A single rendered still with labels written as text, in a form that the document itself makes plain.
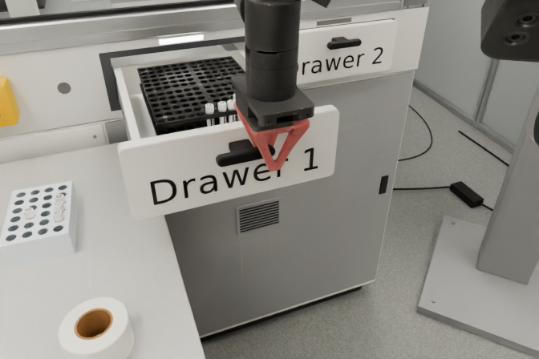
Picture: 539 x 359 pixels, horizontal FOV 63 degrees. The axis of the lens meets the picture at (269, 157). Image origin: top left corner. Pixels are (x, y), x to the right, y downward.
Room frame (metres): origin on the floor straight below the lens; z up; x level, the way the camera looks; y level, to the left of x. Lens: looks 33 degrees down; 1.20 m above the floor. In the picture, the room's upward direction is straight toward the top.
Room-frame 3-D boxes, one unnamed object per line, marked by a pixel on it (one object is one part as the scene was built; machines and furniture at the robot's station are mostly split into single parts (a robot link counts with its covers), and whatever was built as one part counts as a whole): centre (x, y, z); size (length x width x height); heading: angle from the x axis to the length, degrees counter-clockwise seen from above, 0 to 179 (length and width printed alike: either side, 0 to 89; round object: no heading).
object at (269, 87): (0.46, 0.00, 1.01); 0.10 x 0.07 x 0.07; 21
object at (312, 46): (0.90, -0.14, 0.87); 0.29 x 0.02 x 0.11; 111
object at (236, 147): (0.47, 0.03, 0.91); 0.07 x 0.04 x 0.01; 111
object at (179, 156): (0.49, 0.04, 0.87); 0.29 x 0.02 x 0.11; 111
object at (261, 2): (0.47, 0.00, 1.07); 0.07 x 0.06 x 0.07; 11
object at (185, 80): (0.68, 0.11, 0.87); 0.22 x 0.18 x 0.06; 21
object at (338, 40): (0.88, -0.15, 0.91); 0.07 x 0.04 x 0.01; 111
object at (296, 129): (0.46, 0.00, 0.94); 0.07 x 0.07 x 0.09; 21
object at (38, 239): (0.48, 0.32, 0.78); 0.12 x 0.08 x 0.04; 18
